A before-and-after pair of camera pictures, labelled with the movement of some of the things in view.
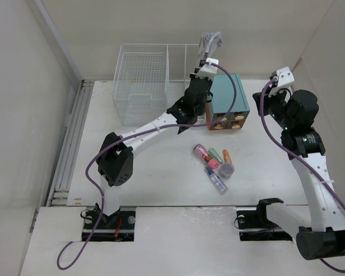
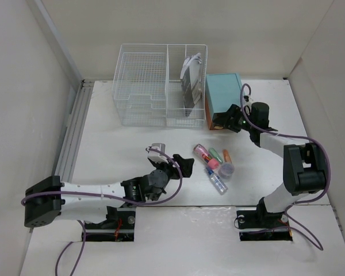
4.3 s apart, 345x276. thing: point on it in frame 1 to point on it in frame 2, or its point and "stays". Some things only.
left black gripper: [209, 83] to [184, 165]
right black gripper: [267, 99] to [234, 111]
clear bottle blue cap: [217, 181] stays
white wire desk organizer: [149, 79] stays
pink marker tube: [204, 155] stays
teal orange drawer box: [223, 92] stays
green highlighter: [213, 153] stays
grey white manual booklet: [209, 42] to [190, 81]
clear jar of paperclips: [226, 170] stays
